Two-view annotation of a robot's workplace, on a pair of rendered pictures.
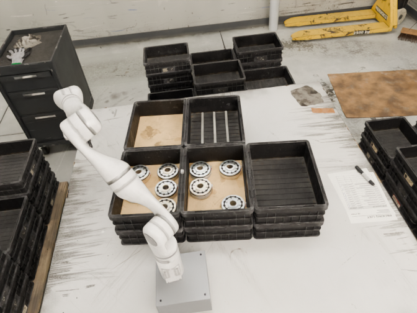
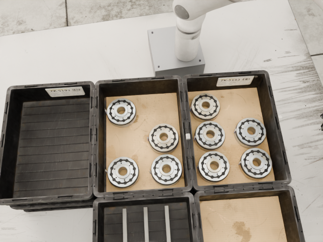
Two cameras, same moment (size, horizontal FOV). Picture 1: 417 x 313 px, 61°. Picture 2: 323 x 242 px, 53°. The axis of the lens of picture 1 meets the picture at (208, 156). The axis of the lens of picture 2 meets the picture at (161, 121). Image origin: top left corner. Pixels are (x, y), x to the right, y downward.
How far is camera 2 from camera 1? 143 cm
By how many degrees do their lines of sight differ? 67
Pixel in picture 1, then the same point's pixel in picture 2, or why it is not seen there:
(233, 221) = (122, 92)
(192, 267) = (166, 54)
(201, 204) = (160, 119)
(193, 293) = (163, 33)
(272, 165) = (62, 186)
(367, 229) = not seen: outside the picture
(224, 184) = (131, 150)
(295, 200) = (44, 126)
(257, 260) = not seen: hidden behind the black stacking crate
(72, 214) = not seen: outside the picture
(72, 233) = (316, 114)
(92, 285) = (266, 60)
